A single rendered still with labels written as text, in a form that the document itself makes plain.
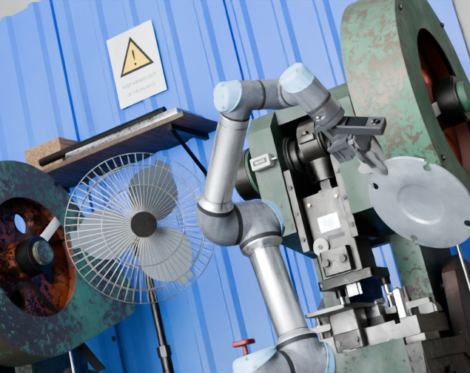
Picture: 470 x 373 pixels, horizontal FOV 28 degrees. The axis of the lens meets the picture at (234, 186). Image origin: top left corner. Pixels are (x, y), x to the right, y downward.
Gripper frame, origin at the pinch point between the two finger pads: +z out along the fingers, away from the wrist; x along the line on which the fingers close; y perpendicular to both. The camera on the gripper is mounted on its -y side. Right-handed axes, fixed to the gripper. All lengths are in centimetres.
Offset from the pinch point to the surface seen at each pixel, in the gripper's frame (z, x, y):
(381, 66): -6.8, -42.3, 9.9
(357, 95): -5.0, -36.2, 18.2
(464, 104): 27, -63, 10
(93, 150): -7, -120, 220
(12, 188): -35, -46, 184
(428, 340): 57, 3, 28
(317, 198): 22, -39, 60
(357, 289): 49, -21, 58
